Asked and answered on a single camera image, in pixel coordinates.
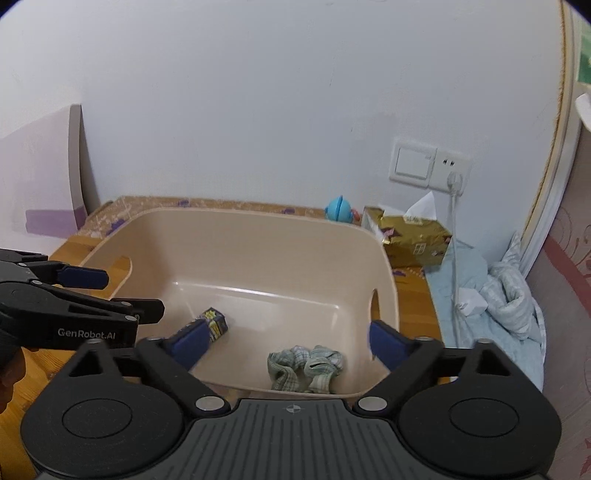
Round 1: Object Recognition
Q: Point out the black yellow long box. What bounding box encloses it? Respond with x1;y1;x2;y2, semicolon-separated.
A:
173;307;228;343

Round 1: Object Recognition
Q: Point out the green checkered cloth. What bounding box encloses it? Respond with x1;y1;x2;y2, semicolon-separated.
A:
266;345;345;395

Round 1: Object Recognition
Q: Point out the lilac wooden board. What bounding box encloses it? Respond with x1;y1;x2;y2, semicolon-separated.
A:
1;104;87;254

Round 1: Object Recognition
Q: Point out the white charger adapter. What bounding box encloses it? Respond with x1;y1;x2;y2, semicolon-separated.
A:
456;288;488;317

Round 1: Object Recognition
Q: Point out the light blue blanket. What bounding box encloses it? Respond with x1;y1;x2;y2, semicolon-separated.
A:
425;234;547;389

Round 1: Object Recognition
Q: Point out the gold tissue box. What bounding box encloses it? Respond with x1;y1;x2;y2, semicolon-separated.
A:
362;192;452;268

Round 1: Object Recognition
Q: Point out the beige plastic storage basket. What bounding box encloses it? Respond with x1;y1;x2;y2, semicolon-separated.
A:
84;208;399;399

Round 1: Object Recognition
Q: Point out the blue round toy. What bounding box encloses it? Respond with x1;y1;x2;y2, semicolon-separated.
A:
325;195;361;224

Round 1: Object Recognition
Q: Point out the green hanging tissue pack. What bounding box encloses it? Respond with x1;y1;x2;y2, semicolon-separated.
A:
574;18;591;130

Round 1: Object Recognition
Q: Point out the white power plug cable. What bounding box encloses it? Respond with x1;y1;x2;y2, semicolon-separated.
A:
445;171;465;348

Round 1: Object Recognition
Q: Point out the white wall light switch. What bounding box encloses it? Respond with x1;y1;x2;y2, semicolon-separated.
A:
389;138;437;188

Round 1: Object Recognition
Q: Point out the white wall power socket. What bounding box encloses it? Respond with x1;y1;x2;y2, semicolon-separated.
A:
429;148;473;195

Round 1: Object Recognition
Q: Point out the cream headboard frame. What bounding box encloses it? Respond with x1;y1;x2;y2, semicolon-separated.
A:
520;1;581;275

